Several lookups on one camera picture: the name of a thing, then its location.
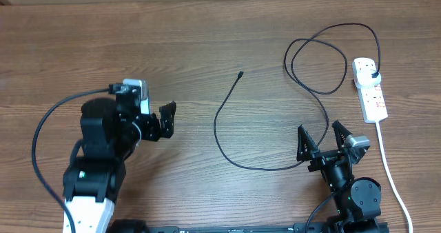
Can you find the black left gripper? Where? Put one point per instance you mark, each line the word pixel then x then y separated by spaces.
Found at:
pixel 153 132

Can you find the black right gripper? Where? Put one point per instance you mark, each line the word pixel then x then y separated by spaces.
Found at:
pixel 322 158

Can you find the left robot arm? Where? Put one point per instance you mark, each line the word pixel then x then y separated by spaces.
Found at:
pixel 111 129

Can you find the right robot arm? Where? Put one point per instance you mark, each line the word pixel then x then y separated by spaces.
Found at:
pixel 357 200

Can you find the white charger plug adapter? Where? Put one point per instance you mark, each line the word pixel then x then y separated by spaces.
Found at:
pixel 365 79

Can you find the white power strip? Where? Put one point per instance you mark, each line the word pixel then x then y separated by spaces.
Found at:
pixel 371 98

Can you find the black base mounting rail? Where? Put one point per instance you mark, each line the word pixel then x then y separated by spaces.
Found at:
pixel 234 229

